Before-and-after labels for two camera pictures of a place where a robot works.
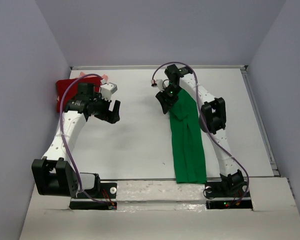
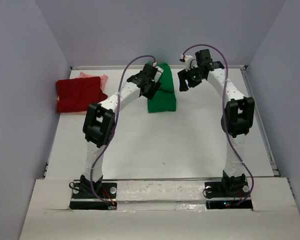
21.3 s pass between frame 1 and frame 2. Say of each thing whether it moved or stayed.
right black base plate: stayed
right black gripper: moved
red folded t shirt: stayed
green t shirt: moved
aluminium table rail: stayed
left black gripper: moved
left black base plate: stayed
